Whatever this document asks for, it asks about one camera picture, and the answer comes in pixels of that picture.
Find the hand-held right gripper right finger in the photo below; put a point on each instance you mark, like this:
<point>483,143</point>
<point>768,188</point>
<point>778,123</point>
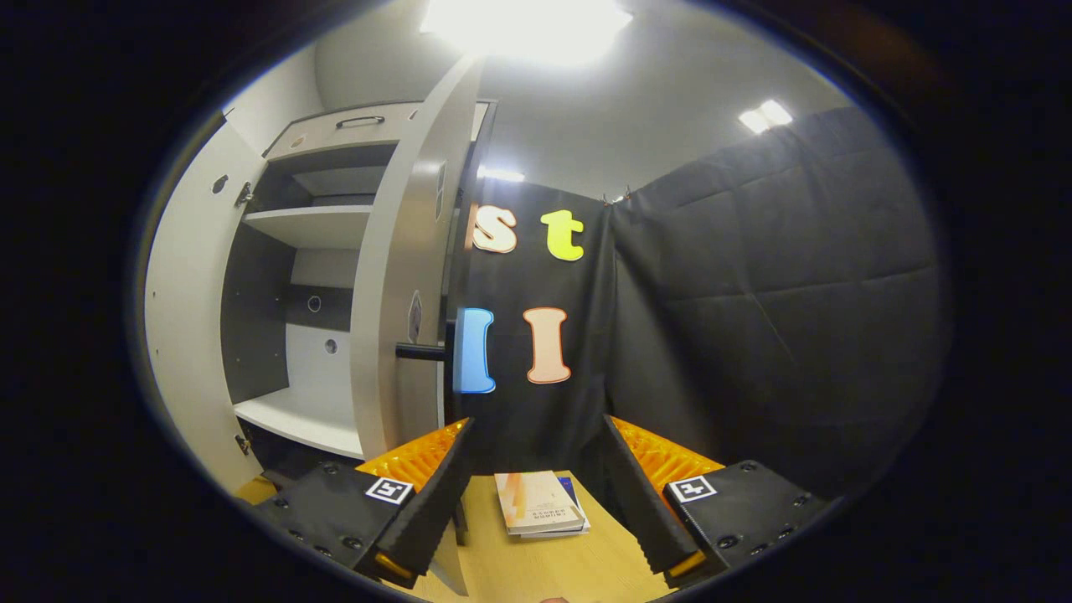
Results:
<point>641,502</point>

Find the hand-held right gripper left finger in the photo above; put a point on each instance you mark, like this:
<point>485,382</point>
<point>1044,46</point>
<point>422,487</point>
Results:
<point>440,502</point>

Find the grey cabinet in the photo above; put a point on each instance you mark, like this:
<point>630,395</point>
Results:
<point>318,360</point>

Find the grey cabinet door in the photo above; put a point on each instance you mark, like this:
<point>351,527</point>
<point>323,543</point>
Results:
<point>394,251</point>
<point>184,318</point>

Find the grey cabinet shelf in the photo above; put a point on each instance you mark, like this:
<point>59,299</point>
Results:
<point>310,226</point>

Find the grey cabinet drawer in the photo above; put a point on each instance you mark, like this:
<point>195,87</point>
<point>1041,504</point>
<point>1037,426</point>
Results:
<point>318,134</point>

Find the black backdrop cloth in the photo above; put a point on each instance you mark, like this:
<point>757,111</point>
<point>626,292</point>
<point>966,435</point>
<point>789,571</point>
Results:
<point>754,293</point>

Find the small ceiling light panel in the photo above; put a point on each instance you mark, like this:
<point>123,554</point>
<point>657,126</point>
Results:
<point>501,174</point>
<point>766,115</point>

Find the large ceiling light panel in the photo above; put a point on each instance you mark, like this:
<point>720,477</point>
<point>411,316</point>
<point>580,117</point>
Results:
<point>528,29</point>

